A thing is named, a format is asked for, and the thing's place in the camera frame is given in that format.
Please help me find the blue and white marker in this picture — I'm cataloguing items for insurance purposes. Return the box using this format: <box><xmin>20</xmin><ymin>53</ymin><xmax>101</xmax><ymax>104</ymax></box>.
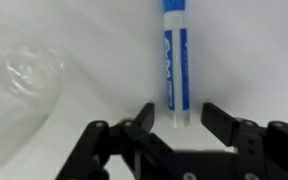
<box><xmin>163</xmin><ymin>0</ymin><xmax>190</xmax><ymax>128</ymax></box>

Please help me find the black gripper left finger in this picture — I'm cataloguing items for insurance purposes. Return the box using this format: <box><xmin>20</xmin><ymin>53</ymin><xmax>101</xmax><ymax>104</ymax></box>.
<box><xmin>55</xmin><ymin>103</ymin><xmax>197</xmax><ymax>180</ymax></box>

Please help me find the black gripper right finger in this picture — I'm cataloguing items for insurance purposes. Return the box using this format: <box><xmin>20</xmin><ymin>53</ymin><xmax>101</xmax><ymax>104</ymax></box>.
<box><xmin>201</xmin><ymin>103</ymin><xmax>288</xmax><ymax>180</ymax></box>

